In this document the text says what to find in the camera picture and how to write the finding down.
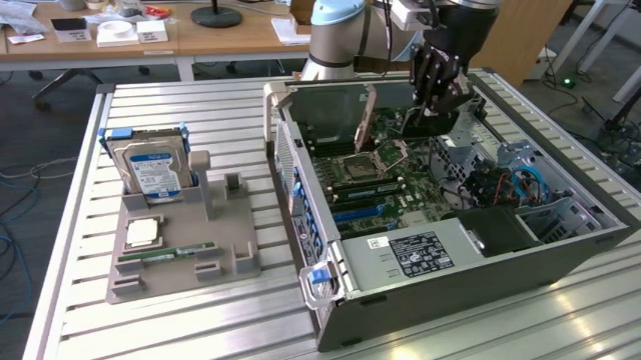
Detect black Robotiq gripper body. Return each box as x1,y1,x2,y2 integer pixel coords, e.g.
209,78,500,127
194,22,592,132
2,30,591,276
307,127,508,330
422,3,500,77

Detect black graphics card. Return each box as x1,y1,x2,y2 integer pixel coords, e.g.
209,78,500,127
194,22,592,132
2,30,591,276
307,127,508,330
351,82,460,155

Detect wooden cabinet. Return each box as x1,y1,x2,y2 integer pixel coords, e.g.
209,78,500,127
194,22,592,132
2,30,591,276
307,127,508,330
467,0,575,87

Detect perforated metal drive cage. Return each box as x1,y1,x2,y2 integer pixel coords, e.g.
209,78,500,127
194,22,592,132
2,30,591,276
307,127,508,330
427,112,507,188

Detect CPU socket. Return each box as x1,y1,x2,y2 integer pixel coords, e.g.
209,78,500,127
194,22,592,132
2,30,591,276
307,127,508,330
339,153,387,185

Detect green motherboard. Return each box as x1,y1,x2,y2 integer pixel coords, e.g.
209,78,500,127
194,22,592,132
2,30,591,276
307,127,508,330
301,127,459,241

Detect stack of white papers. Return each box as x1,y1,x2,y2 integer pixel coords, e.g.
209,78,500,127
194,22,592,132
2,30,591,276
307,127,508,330
269,16,315,46

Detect long wooden desk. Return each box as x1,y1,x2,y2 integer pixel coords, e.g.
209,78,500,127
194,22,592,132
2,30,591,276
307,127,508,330
0,0,451,72

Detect metal disk bay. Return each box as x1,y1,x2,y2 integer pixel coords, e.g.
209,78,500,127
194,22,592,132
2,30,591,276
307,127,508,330
514,196,604,245

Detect black round lamp base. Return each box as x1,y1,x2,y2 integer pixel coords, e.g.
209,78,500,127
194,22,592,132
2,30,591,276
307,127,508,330
189,0,244,29

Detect grey power supply unit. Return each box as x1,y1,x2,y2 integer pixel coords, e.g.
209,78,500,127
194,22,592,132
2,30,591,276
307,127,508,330
327,219,490,301

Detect white labelled box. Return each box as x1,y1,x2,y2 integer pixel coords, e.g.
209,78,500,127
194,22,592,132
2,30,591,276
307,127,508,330
134,20,169,44

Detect open dark grey PC case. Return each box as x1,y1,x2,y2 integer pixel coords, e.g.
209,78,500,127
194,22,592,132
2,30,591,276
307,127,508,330
261,73,631,353

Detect hard disk in blue caddy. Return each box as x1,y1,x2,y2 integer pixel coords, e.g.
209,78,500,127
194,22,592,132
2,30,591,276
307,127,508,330
94,125,199,206

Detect flat white box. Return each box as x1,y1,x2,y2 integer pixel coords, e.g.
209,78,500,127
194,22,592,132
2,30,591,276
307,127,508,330
93,31,141,49

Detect white tape roll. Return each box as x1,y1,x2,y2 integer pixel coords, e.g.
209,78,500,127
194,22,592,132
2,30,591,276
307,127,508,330
97,20,132,38

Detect grey parts rack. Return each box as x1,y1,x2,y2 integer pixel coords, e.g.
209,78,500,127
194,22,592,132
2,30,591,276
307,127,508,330
102,149,264,305

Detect green RAM stick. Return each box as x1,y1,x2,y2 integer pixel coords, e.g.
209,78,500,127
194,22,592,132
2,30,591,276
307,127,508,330
117,241,219,263

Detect silver CPU chip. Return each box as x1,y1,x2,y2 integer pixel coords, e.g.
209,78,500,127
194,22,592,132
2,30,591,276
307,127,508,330
124,220,164,249

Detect black chair base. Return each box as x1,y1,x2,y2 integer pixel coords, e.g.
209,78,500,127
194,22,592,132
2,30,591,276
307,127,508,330
29,66,150,112

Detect black topped white box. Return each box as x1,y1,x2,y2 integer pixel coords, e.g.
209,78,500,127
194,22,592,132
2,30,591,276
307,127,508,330
49,17,92,44

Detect red and white card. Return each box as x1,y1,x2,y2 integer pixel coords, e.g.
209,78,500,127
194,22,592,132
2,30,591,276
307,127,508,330
6,33,46,45

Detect clear plastic bags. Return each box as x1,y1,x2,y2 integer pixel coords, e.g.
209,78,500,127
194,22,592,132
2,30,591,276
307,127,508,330
0,1,49,35

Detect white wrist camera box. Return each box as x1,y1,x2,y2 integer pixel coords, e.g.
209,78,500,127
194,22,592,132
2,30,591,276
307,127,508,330
392,0,435,32

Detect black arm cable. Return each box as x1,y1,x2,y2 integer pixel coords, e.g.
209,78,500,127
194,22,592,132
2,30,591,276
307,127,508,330
360,0,397,75

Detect white table frame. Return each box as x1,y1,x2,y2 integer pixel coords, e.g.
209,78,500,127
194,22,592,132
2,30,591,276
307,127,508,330
542,0,641,102

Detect red wire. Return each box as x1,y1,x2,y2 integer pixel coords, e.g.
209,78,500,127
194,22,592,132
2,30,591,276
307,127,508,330
492,175,516,206

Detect blue wire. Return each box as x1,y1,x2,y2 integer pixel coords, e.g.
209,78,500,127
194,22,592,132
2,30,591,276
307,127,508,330
512,164,551,206

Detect white floor cable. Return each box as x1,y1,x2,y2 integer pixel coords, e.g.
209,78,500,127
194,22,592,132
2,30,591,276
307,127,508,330
0,157,78,180

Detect blue floor cable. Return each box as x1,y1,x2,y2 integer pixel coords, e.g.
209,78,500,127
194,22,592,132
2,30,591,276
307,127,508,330
0,179,38,323

